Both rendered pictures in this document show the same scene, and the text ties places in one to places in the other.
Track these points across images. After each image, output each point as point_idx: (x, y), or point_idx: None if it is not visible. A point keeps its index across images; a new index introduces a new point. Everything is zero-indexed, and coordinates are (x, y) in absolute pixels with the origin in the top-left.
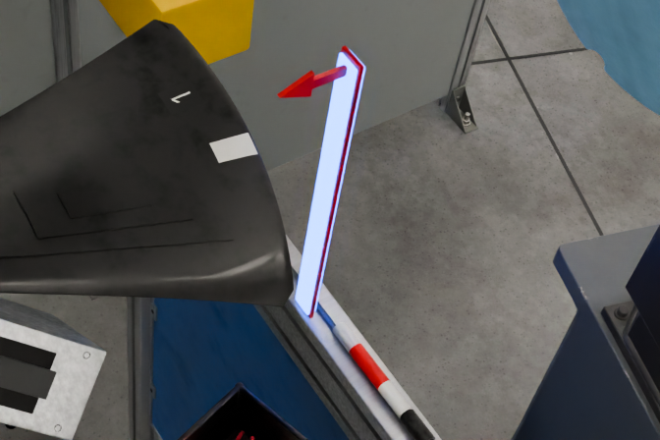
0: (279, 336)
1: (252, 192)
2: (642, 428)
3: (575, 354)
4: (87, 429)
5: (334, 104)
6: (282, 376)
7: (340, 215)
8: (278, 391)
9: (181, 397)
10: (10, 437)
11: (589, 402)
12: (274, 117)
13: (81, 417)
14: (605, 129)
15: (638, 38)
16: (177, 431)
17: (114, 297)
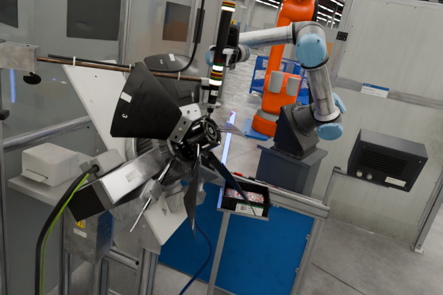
0: (215, 182)
1: (235, 126)
2: (285, 159)
3: (265, 161)
4: (134, 276)
5: (231, 120)
6: (212, 197)
7: None
8: (211, 202)
9: (171, 237)
10: (115, 286)
11: (271, 166)
12: None
13: (130, 274)
14: None
15: (309, 57)
16: (168, 251)
17: (121, 249)
